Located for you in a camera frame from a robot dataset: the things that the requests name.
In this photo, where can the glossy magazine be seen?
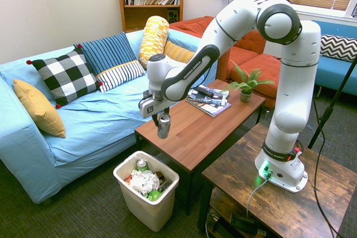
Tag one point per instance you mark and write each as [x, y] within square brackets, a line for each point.
[207, 97]
[214, 109]

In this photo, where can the green soda can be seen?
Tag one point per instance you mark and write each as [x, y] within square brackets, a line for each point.
[141, 165]

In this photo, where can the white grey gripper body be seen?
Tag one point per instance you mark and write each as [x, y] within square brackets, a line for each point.
[149, 109]

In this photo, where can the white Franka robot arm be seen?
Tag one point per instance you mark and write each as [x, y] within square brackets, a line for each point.
[295, 68]

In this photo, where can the black power box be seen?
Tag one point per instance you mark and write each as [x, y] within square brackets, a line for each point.
[244, 222]

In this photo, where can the blue striped pillow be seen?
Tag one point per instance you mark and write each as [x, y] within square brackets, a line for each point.
[106, 51]

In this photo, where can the white plastic trash bin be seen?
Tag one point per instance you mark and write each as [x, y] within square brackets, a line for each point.
[150, 210]

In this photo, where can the white navy striped pillow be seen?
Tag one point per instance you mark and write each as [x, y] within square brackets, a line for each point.
[120, 75]

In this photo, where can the orange sofa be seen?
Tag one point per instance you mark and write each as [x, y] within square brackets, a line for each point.
[251, 62]

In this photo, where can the small potted fern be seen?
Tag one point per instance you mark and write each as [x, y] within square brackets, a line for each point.
[246, 87]

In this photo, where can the yellow striped pillow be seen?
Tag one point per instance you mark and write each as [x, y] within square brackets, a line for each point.
[178, 52]

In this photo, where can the green snack wrapper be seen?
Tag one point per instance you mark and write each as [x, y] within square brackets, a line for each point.
[154, 194]

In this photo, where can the teal blue sofa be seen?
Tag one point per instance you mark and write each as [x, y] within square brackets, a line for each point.
[337, 73]

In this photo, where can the yellow patterned bolster pillow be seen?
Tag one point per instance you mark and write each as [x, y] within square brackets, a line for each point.
[153, 40]

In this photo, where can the black remote control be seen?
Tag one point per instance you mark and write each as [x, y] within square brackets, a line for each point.
[203, 91]

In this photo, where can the light blue sofa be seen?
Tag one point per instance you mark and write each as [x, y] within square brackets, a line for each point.
[94, 118]

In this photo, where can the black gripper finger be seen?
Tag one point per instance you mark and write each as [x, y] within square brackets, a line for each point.
[154, 120]
[167, 111]

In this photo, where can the mustard yellow pillow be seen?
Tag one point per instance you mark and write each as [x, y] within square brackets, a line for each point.
[39, 107]

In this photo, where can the crumpled white paper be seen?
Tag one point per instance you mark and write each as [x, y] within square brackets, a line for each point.
[145, 180]

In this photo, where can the orange snack wrapper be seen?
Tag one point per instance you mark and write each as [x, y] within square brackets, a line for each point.
[128, 179]

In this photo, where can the black camera stand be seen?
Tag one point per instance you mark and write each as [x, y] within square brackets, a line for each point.
[332, 107]

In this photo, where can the white silver drink can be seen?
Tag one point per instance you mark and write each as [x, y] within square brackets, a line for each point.
[163, 128]

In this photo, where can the black white chevron pillow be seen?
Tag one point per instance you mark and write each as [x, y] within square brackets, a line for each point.
[338, 47]

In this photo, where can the wooden coffee table black frame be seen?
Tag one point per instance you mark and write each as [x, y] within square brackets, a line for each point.
[195, 135]

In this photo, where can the small black speaker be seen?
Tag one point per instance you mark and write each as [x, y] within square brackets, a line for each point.
[173, 15]

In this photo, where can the rustic wooden robot table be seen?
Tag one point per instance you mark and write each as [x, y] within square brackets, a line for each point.
[306, 207]

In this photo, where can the black white checked pillow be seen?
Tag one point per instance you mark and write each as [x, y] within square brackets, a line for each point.
[67, 77]

